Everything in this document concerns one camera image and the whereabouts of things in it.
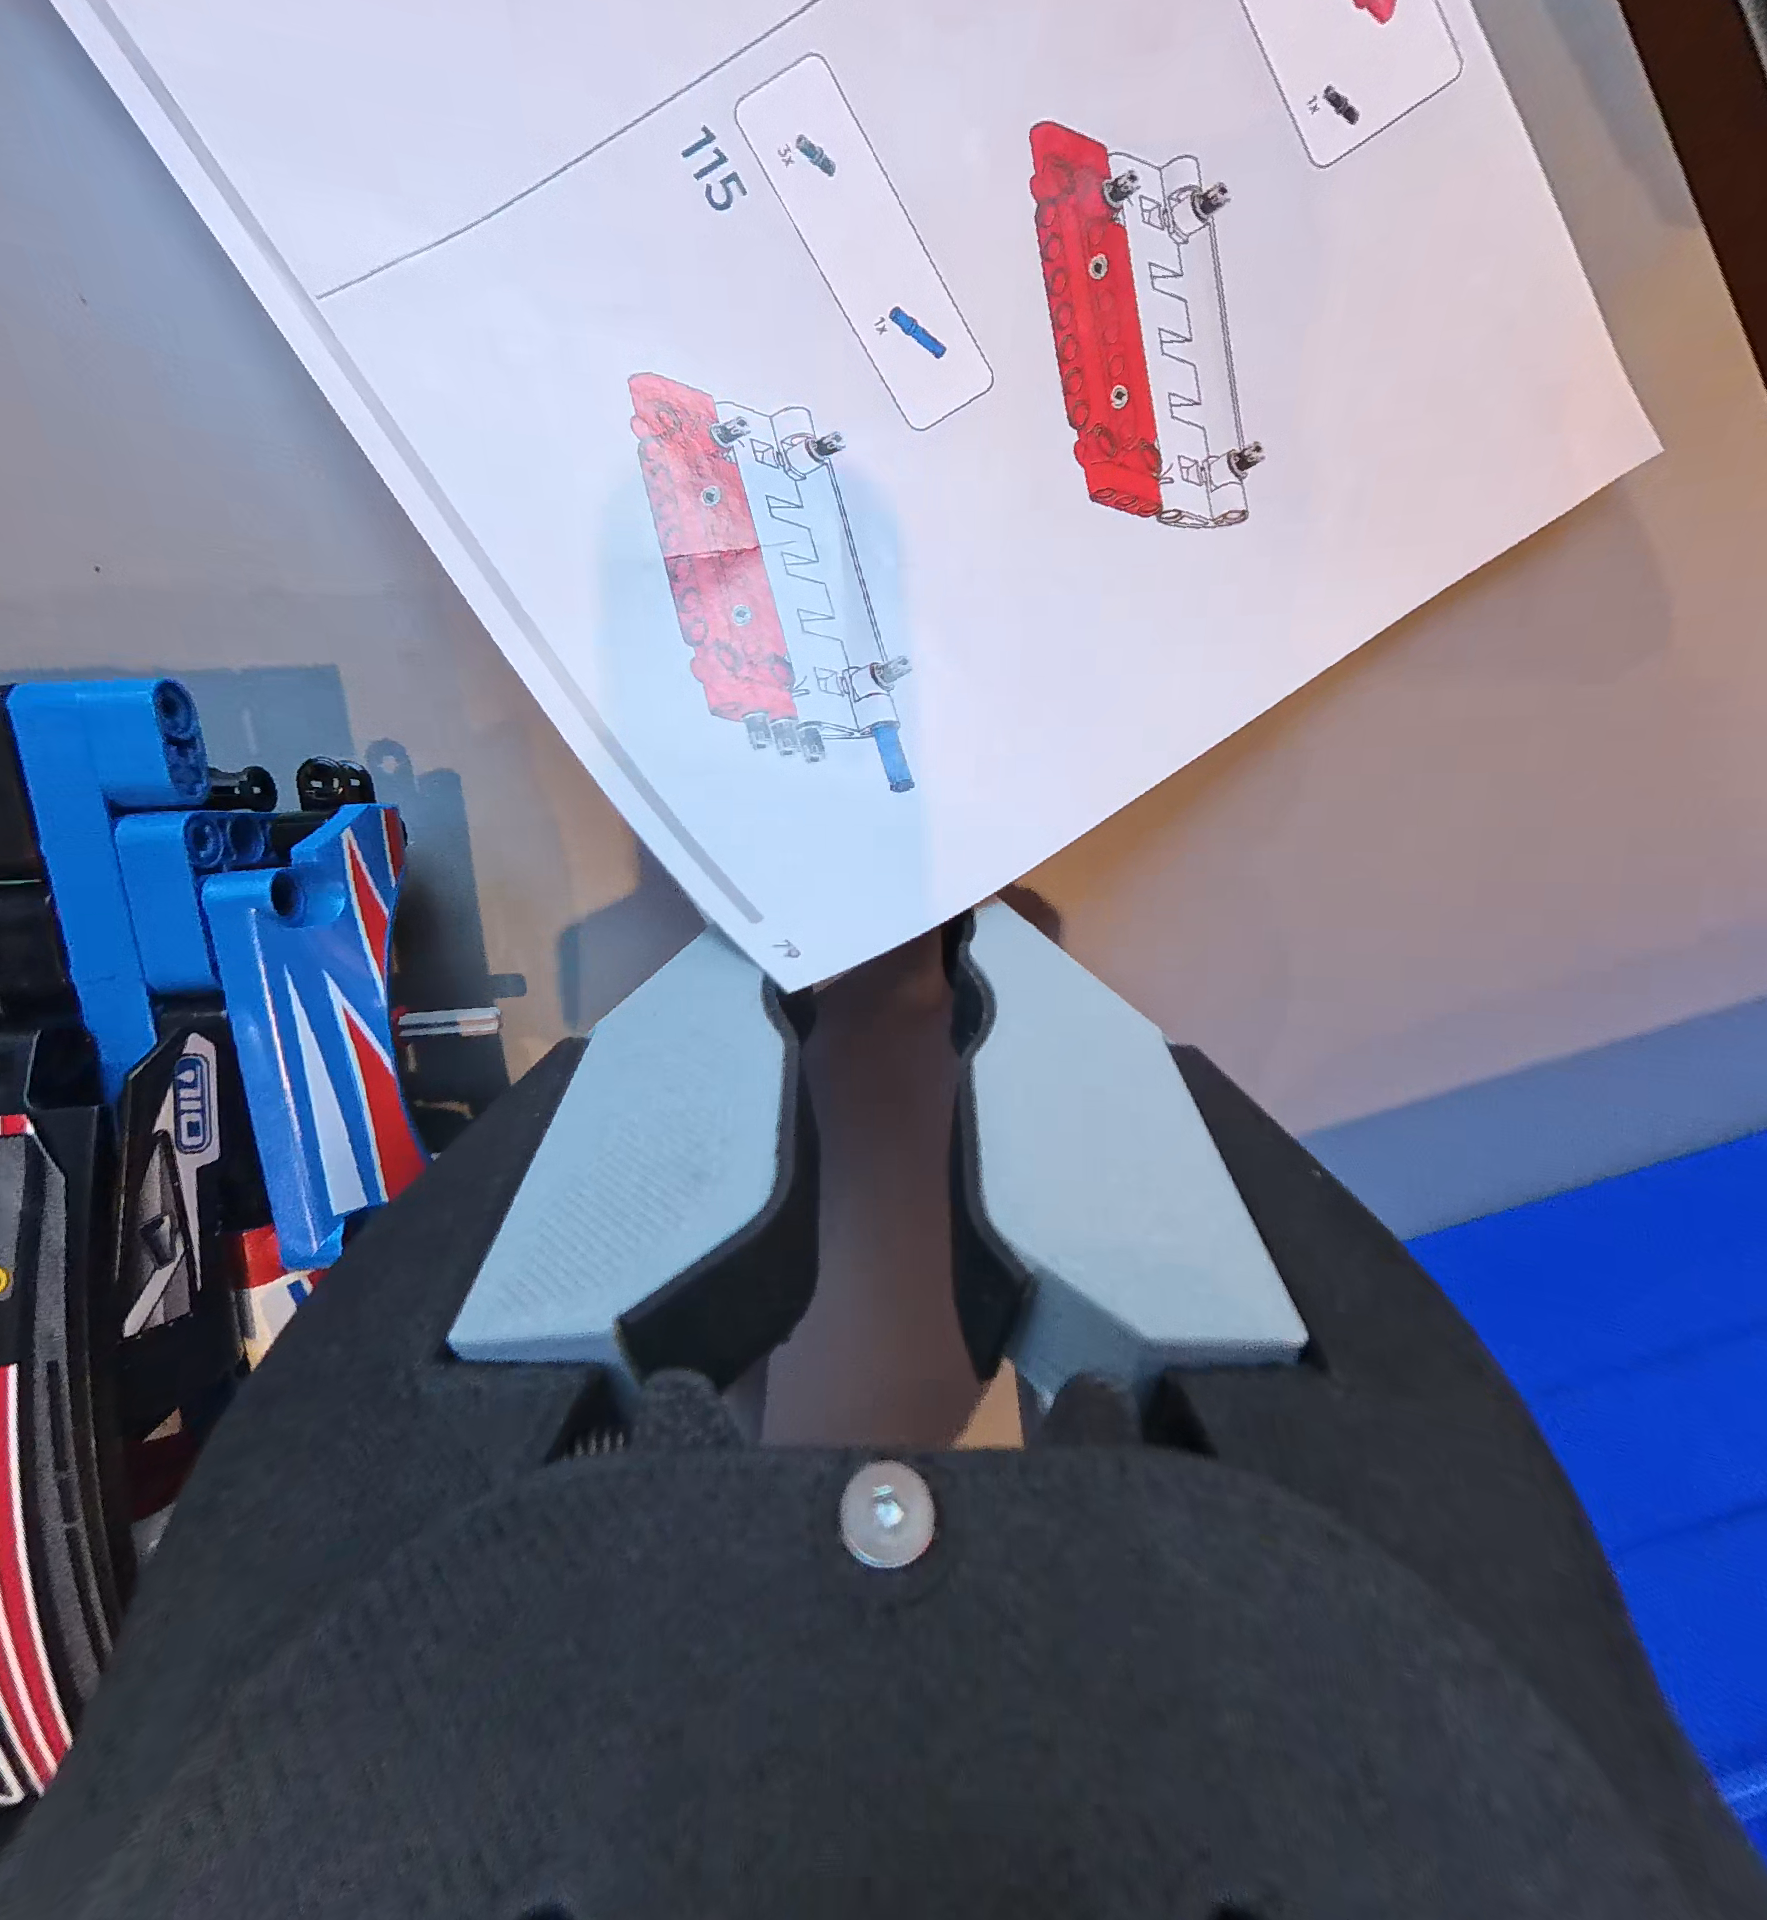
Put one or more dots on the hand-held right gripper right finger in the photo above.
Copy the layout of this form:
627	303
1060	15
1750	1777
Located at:
1125	1187

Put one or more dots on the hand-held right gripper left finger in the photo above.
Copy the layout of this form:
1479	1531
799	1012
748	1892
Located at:
643	1187

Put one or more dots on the instruction booklet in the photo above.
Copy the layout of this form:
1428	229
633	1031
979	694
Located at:
974	449

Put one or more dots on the grey desk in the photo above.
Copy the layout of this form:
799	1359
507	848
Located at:
1425	826

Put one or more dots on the blue object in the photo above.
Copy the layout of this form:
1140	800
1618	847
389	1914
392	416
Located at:
1650	1426

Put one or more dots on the partly built toy car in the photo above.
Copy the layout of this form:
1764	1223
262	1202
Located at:
73	1052

